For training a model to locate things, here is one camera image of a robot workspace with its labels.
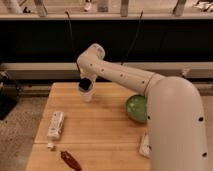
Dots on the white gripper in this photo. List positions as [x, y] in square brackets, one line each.
[89, 75]

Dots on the black eraser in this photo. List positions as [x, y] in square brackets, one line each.
[85, 84]

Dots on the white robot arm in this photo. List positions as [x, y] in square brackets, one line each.
[176, 119]

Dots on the white ceramic cup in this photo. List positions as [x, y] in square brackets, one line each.
[86, 94]

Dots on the green bowl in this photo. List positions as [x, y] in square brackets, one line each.
[136, 108]

